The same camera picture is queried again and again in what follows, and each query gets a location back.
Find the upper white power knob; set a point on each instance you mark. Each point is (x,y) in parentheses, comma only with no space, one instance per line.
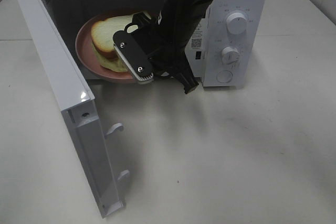
(236,23)

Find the white timer knob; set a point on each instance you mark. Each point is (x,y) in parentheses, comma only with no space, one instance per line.
(230,55)

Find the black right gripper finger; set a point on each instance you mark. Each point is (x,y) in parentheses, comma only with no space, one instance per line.
(183,73)
(141,19)

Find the sandwich with lettuce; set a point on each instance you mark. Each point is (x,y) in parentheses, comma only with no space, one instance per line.
(102,39)

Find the round white door-release button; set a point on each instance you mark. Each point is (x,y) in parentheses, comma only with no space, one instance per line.
(225,76)

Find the pink round plate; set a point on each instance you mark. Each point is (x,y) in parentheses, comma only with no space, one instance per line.
(85,52)

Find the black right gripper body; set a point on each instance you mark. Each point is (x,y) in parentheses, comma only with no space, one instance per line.
(165,37)

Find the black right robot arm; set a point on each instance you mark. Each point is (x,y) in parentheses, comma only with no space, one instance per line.
(158,45)

